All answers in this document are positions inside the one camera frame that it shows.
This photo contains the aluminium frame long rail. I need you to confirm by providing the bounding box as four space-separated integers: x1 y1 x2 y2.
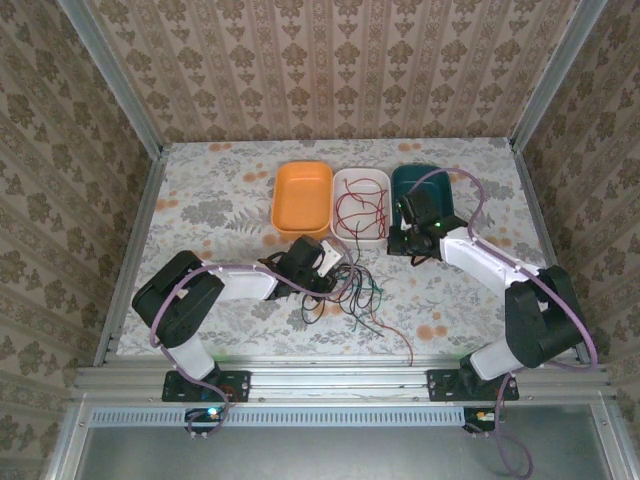
72 357 621 401

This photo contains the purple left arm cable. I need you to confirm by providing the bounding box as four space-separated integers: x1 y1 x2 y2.
149 264 329 441

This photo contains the grey metal panel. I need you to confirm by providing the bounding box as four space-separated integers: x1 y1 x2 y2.
74 424 616 480

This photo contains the thin green cable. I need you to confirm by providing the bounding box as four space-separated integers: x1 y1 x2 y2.
349 279 386 321

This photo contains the aluminium frame post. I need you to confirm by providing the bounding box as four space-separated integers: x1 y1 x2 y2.
59 0 166 157
509 0 609 151

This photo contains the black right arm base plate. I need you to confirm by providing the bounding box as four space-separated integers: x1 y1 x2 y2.
426 368 520 404

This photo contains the white plastic bin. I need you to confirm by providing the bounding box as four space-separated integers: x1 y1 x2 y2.
330 167 393 250

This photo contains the orange plastic bin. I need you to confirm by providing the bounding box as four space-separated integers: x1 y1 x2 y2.
270 159 335 240

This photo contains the black cable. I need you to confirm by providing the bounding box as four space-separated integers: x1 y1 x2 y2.
324 262 374 301
299 292 329 325
344 219 381 321

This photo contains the aluminium frame side rail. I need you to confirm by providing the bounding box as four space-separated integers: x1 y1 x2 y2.
94 149 169 366
509 139 609 366

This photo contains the red cable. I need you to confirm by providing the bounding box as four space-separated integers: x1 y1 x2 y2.
342 175 392 207
337 269 415 367
335 187 392 232

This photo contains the teal plastic bin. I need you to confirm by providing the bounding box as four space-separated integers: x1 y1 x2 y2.
390 163 457 236

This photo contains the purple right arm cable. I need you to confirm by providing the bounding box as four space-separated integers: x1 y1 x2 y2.
409 168 599 479

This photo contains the white slotted cable duct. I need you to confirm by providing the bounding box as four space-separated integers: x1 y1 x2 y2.
91 405 465 427

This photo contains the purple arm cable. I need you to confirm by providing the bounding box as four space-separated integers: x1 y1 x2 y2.
409 168 599 479
149 264 329 441

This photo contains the floral tablecloth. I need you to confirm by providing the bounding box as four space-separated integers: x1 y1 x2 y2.
115 139 584 359

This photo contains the small black controller board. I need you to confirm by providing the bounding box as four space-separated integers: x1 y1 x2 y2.
462 405 501 435
183 405 227 435

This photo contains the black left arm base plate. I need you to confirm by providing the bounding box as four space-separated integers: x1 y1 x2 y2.
160 369 253 404

